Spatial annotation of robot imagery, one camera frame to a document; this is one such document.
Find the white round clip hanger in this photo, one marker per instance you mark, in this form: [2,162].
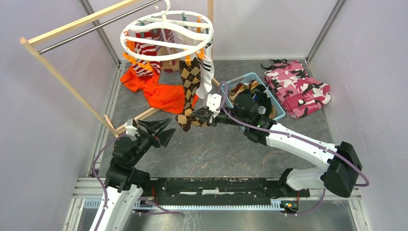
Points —
[167,35]

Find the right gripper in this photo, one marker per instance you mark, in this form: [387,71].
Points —
[204,113]

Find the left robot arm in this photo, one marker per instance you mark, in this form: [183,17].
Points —
[124,184]

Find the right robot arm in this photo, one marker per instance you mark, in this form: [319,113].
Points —
[336,167]

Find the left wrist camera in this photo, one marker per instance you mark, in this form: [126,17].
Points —
[131,128]

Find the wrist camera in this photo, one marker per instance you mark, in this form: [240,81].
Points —
[213,102]
[131,128]

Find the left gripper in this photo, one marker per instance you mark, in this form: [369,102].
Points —
[156,125]

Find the tan sock maroon toe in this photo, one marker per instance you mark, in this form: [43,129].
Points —
[170,66]

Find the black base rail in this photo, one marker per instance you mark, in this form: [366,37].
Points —
[218,194]

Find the brown argyle sock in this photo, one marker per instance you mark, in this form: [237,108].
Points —
[186,120]
[190,78]

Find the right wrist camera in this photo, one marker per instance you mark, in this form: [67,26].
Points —
[213,102]

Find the pink camouflage trousers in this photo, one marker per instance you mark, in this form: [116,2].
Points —
[298,93]

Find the black grey sock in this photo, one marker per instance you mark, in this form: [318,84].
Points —
[261,96]

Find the metal hanging rod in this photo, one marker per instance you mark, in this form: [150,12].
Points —
[97,27]

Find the orange cloth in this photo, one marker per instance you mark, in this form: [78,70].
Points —
[168,98]

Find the light blue laundry basket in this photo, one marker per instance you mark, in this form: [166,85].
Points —
[249,79]

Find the red white striped sock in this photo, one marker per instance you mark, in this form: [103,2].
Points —
[145,68]

